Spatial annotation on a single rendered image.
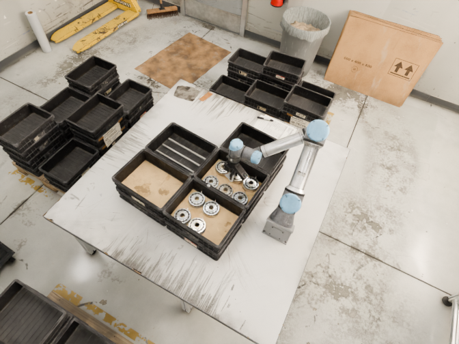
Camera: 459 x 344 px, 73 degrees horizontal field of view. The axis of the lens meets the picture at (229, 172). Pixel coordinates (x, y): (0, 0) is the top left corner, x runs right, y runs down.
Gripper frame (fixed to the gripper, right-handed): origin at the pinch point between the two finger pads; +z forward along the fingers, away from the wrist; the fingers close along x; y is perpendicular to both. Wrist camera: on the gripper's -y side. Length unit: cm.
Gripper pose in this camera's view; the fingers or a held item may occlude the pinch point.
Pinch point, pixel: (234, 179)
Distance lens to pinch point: 205.5
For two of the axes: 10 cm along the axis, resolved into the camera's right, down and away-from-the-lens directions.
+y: -8.0, -5.2, 3.0
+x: -6.0, 6.3, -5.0
